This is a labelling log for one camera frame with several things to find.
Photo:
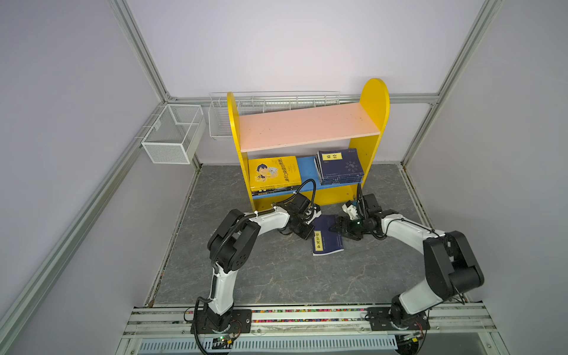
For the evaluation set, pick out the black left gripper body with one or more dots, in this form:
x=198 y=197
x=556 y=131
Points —
x=302 y=229

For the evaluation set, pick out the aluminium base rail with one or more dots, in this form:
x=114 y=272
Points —
x=315 y=329

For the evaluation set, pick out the yellow wooden bookshelf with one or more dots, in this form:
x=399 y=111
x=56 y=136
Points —
x=362 y=123

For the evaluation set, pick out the navy book bottom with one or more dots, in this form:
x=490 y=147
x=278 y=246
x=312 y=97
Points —
x=339 y=164

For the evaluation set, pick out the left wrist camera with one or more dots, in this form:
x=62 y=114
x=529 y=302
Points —
x=315 y=212

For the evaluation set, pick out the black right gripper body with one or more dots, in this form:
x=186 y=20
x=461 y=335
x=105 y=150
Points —
x=353 y=228

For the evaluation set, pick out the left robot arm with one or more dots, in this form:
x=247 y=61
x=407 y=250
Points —
x=231 y=245

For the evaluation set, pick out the yellow cartoon book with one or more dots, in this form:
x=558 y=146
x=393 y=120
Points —
x=285 y=189
x=273 y=173

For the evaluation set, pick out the white mesh basket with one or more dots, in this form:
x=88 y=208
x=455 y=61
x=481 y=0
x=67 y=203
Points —
x=175 y=134

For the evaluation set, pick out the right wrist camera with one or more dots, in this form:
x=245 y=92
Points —
x=350 y=209

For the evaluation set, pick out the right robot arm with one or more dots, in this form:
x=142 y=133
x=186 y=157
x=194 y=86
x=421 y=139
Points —
x=451 y=267

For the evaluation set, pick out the white wire rack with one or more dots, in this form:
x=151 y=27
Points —
x=252 y=103

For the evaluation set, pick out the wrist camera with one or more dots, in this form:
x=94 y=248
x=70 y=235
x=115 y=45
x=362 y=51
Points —
x=350 y=209
x=315 y=212

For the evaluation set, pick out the navy book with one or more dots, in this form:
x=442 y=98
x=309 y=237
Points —
x=325 y=241
x=339 y=164
x=341 y=181

